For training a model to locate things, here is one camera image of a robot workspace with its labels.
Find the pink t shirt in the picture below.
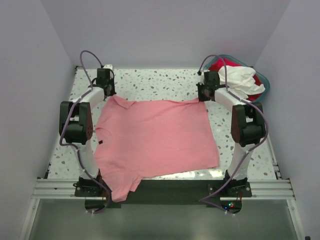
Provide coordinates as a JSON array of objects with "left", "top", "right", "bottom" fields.
[{"left": 94, "top": 95, "right": 220, "bottom": 202}]

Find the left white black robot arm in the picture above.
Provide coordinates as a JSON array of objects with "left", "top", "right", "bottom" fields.
[{"left": 59, "top": 65, "right": 116, "bottom": 196}]

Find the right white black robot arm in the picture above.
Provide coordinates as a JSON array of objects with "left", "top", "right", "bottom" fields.
[{"left": 196, "top": 70, "right": 269, "bottom": 197}]

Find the red t shirt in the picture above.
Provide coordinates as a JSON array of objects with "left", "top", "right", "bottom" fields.
[{"left": 207, "top": 57, "right": 266, "bottom": 102}]

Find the white t shirt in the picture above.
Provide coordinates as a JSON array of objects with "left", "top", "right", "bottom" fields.
[{"left": 226, "top": 65, "right": 266, "bottom": 99}]

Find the teal plastic basket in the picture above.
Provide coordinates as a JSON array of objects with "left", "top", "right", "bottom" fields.
[{"left": 199, "top": 54, "right": 270, "bottom": 102}]

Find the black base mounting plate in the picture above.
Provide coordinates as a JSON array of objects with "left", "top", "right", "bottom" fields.
[{"left": 73, "top": 176, "right": 253, "bottom": 214}]

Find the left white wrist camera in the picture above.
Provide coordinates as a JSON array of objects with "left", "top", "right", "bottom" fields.
[{"left": 103, "top": 64, "right": 113, "bottom": 70}]

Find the aluminium frame rail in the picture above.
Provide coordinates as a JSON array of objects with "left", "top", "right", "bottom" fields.
[{"left": 19, "top": 139, "right": 298, "bottom": 240}]

